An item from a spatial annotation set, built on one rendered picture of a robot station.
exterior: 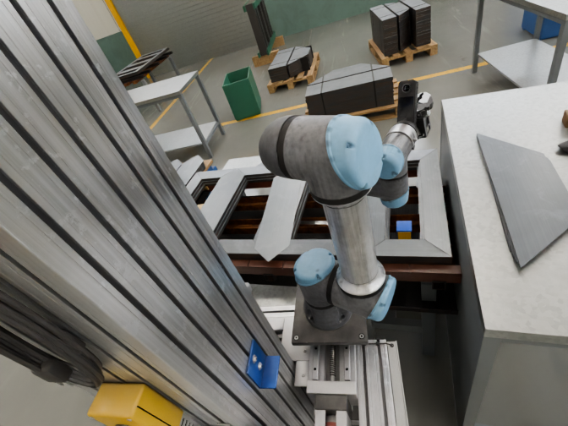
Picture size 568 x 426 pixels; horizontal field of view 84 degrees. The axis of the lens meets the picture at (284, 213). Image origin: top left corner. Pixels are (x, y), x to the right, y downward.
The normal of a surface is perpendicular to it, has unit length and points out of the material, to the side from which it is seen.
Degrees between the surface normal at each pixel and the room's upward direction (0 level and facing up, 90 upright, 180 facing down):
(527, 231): 0
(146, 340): 90
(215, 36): 90
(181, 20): 90
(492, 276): 0
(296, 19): 90
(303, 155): 65
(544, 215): 0
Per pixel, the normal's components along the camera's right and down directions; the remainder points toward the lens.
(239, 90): 0.04, 0.65
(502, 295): -0.29, -0.72
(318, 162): -0.58, 0.46
